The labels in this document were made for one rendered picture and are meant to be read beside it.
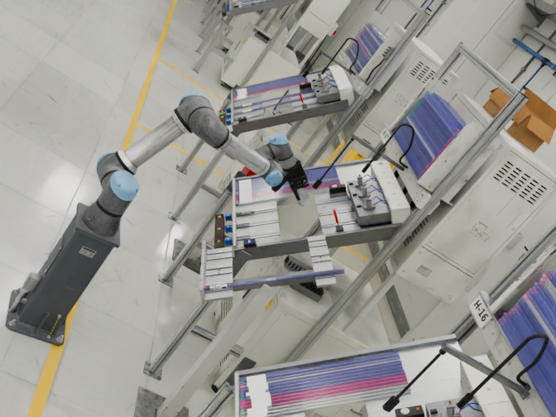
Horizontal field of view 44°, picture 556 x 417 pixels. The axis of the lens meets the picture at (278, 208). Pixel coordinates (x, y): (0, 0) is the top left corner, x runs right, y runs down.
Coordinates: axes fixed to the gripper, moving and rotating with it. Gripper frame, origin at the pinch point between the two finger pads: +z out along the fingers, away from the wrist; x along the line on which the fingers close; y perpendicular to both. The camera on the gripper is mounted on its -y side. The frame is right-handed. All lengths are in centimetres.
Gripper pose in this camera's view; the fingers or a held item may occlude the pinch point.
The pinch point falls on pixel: (300, 203)
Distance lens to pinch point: 316.3
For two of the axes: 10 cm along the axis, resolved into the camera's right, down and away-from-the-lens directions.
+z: 3.7, 8.1, 4.5
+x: -0.6, -4.6, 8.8
